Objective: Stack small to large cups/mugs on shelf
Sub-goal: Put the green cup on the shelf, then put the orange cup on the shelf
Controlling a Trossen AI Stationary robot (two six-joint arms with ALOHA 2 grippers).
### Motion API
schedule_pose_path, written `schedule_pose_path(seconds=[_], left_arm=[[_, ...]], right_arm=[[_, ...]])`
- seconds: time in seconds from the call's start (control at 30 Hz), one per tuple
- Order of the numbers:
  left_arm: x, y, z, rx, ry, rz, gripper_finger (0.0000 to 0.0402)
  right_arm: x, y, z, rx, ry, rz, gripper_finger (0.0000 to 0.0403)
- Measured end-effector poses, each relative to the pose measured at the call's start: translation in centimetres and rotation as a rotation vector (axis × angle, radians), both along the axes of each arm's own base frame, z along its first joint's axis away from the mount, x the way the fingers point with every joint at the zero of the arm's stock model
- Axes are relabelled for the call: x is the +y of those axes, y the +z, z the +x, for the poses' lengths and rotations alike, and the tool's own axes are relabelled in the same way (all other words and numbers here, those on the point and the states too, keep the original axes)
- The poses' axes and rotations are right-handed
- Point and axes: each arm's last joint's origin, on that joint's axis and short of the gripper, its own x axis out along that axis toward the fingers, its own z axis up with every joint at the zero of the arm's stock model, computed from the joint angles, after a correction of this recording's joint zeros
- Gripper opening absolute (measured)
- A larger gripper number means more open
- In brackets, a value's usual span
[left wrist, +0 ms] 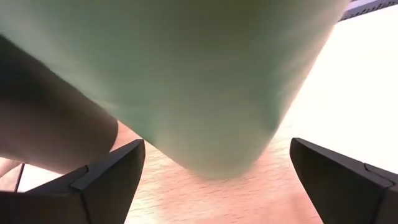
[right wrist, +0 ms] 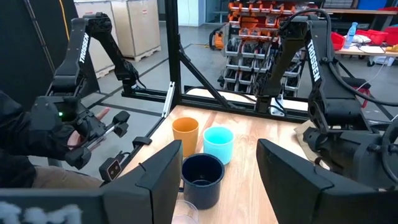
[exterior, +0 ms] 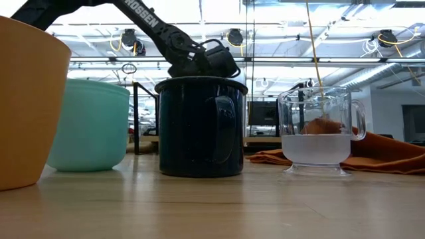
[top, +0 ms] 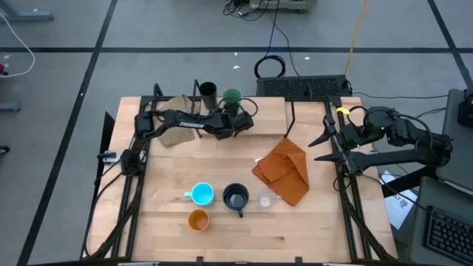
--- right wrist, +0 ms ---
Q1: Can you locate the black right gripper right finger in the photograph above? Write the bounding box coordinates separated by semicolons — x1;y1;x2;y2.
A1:
256;139;371;224

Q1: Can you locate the orange cup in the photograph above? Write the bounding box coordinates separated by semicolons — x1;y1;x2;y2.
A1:
172;117;200;158

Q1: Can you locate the yellow cable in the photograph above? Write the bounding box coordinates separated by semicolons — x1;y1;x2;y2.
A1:
58;0;71;41

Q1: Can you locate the wooden work table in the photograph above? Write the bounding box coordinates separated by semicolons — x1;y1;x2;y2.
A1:
323;9;398;68

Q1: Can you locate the navy speckled enamel mug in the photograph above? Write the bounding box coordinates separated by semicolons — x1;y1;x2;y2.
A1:
178;153;225;211

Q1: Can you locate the silver corner bracket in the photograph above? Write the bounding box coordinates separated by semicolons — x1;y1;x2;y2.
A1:
161;81;177;118

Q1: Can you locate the beige cloth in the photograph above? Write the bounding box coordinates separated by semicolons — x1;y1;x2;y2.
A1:
294;119;330;170

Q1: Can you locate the black aluminium rig frame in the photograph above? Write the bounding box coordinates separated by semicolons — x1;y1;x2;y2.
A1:
121;0;398;150

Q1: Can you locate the small table-level camera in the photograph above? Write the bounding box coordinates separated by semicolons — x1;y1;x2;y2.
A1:
98;151;131;183

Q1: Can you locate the cyan mug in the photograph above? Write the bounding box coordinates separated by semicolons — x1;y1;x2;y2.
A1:
203;126;236;166

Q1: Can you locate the large beige crate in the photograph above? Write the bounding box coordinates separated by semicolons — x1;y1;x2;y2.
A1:
110;0;162;63
74;0;121;78

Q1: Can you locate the clear water bottle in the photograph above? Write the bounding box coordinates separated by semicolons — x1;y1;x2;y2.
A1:
343;21;358;50

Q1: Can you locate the person's hand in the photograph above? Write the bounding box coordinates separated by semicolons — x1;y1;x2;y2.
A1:
67;107;111;150

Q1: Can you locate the black panel board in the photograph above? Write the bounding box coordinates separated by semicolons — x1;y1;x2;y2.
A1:
0;0;78;110

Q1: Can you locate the storage bin rack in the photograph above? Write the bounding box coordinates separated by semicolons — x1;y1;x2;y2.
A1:
222;0;312;97

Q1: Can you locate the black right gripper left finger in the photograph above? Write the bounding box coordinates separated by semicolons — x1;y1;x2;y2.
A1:
101;139;183;224

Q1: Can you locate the red storage bin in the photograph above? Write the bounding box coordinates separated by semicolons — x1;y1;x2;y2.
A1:
356;29;389;46
331;30;346;50

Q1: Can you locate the clear glass mug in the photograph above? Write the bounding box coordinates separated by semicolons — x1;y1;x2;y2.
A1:
171;199;200;224

